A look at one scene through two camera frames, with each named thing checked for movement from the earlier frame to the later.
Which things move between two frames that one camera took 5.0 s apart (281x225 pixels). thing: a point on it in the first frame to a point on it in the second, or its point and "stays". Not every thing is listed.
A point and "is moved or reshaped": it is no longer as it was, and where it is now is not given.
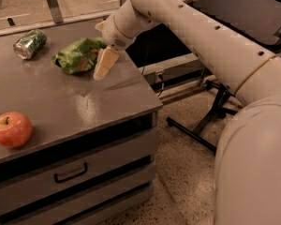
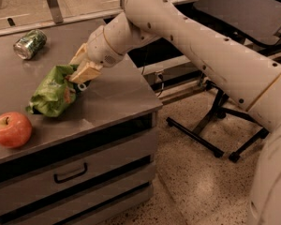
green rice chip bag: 81,56 is moved or reshaped
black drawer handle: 72,176 stays
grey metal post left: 52,2 stays
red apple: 11,129 stays
